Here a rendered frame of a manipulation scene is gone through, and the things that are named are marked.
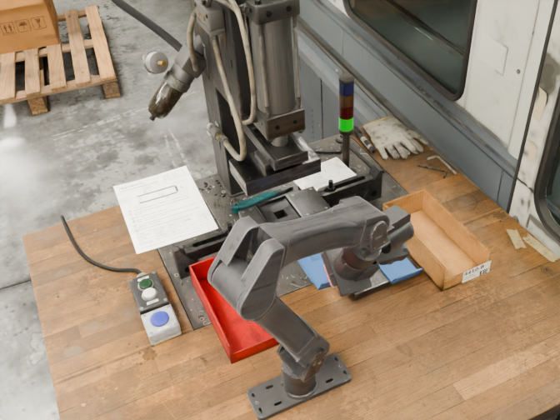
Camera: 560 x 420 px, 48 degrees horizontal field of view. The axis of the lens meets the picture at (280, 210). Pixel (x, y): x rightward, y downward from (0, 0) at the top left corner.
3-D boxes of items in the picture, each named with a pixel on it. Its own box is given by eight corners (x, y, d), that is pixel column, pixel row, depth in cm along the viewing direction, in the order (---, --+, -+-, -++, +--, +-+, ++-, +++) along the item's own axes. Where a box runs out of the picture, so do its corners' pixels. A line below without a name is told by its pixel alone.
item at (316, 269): (321, 294, 126) (322, 283, 124) (291, 249, 137) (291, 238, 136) (352, 286, 128) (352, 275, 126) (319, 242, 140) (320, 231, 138)
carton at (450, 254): (441, 294, 138) (445, 269, 133) (381, 227, 156) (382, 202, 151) (488, 274, 142) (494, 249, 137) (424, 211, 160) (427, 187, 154)
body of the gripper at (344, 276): (350, 242, 123) (362, 226, 116) (369, 289, 119) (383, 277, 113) (320, 249, 121) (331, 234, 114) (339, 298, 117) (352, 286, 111)
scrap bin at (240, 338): (231, 364, 127) (227, 346, 123) (192, 283, 144) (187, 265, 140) (285, 342, 130) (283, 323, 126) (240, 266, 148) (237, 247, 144)
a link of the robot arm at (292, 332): (312, 326, 120) (233, 250, 95) (334, 348, 115) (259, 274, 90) (289, 350, 119) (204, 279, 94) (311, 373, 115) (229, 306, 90)
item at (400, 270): (395, 288, 137) (396, 278, 135) (360, 245, 148) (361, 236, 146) (422, 277, 139) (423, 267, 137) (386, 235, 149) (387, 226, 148)
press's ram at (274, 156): (250, 209, 136) (235, 88, 117) (209, 149, 154) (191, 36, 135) (323, 184, 141) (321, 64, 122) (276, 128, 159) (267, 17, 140)
